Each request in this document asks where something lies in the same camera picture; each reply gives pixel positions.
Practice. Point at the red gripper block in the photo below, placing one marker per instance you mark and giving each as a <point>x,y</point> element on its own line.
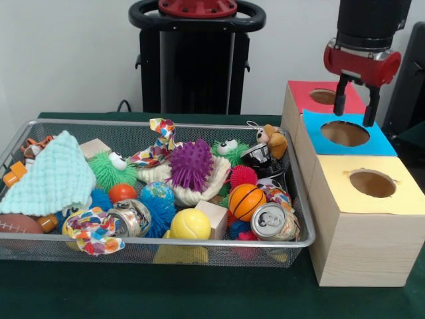
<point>362,65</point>

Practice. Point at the colourful polka dot cloth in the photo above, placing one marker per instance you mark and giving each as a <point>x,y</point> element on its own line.
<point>158,143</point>

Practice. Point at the mint green knitted cloth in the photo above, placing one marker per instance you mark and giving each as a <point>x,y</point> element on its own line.
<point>50,179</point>

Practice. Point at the wooden box with three holes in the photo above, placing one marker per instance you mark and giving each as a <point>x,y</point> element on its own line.
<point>365,246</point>

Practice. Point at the clear mesh bin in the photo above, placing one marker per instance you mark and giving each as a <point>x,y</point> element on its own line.
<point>166,255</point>

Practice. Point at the black office chair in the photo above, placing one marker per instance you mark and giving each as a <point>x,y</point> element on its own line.
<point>408,113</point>

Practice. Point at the silver drink can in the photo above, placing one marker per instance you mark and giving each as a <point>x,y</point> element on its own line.
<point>273,221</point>

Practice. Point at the small orange basketball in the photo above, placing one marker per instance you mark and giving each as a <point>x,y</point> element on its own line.
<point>247,201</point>

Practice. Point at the purple spiky ball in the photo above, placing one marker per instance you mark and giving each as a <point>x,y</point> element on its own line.
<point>191,165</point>

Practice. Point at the yellow tennis ball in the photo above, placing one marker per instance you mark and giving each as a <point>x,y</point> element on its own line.
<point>190,224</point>

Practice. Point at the green fuzzy toy with eyes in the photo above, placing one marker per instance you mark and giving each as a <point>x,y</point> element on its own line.
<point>111,171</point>

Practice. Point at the dark green table cloth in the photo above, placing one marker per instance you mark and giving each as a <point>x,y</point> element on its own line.
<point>166,292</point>

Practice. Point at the orange plastic building block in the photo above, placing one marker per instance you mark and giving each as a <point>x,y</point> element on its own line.
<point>14,173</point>

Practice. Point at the small brown football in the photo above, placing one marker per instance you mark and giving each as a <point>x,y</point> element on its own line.
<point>16,224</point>

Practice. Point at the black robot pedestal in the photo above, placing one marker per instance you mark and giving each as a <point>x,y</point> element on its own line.
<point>192,73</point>

